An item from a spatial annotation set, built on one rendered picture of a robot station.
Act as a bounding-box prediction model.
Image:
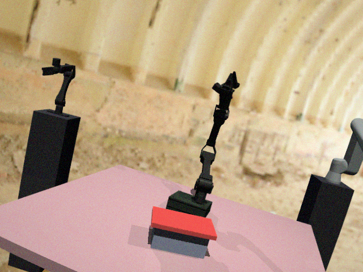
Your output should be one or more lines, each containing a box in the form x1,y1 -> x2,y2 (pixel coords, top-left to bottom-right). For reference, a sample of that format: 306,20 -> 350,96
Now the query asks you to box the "red lid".
151,206 -> 217,241

